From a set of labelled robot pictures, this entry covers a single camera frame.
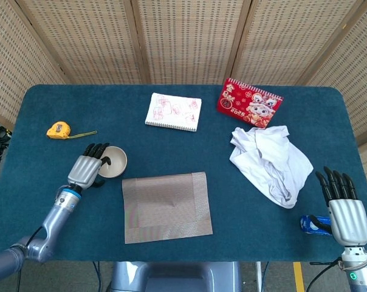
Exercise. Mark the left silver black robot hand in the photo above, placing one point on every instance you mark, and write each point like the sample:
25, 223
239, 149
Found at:
83, 170

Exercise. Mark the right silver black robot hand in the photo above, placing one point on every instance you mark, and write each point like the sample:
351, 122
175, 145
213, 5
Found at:
349, 219

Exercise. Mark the small white bowl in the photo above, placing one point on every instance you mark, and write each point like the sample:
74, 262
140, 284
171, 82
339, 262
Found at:
117, 164

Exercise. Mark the brown woven placemat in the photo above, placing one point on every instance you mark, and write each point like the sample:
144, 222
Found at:
168, 210

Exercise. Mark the left blue-gray robot arm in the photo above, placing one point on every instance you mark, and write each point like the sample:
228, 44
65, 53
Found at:
56, 216

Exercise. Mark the red desk calendar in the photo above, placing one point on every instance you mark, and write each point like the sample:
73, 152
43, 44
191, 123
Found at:
247, 105

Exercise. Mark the blue white toothpaste box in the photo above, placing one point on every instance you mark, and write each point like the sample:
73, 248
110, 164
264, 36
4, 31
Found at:
306, 224

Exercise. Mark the yellow tape measure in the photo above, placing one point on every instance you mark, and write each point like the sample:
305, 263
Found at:
57, 130

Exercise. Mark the teal table cover cloth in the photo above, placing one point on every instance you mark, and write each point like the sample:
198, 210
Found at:
110, 106

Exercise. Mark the crumpled white cloth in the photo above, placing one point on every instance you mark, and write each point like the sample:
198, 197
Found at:
271, 161

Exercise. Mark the white table leg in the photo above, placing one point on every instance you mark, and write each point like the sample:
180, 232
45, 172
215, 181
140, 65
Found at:
258, 276

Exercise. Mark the white spiral notebook red drawings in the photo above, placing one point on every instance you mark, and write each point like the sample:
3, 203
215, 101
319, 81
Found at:
174, 111

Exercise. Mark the bamboo folding screen panel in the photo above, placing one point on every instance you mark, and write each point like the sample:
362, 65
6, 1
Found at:
353, 76
13, 61
86, 39
293, 39
189, 39

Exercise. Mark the blue-gray robot torso base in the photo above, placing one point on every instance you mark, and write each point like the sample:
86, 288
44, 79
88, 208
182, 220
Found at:
177, 276

